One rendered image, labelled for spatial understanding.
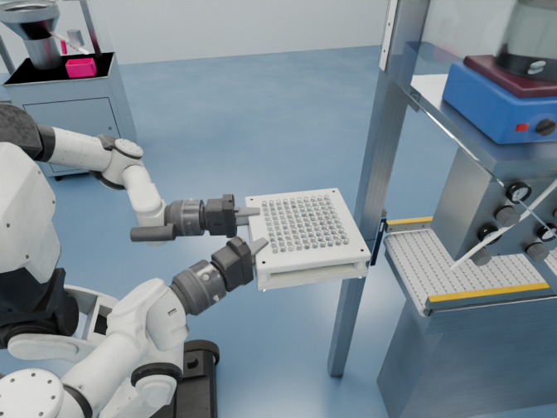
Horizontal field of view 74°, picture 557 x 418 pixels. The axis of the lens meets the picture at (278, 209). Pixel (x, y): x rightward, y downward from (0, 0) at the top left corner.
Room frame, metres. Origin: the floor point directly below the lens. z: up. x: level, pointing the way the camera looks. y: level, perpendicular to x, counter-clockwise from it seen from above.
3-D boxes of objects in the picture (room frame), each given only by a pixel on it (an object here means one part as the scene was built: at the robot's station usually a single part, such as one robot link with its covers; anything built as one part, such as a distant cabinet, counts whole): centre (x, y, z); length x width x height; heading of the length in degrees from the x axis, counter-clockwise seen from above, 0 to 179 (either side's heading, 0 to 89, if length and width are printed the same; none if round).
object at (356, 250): (0.64, -0.06, 1.05); 0.25 x 0.24 x 0.02; 100
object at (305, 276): (0.64, -0.06, 1.01); 0.24 x 0.24 x 0.02; 10
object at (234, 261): (0.49, 0.11, 1.05); 0.12 x 0.10 x 0.13; 132
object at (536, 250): (0.50, -0.51, 1.12); 0.03 x 0.03 x 0.04; 8
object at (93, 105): (2.60, 1.50, 0.38); 0.63 x 0.57 x 0.76; 105
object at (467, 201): (0.56, -0.44, 1.20); 0.22 x 0.11 x 0.20; 98
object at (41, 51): (2.64, 1.55, 0.95); 0.49 x 0.36 x 0.38; 105
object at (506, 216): (0.49, -0.40, 1.22); 0.03 x 0.03 x 0.04; 8
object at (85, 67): (2.45, 1.30, 0.80); 0.16 x 0.12 x 0.09; 105
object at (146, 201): (0.70, 0.32, 1.06); 0.13 x 0.07 x 0.09; 28
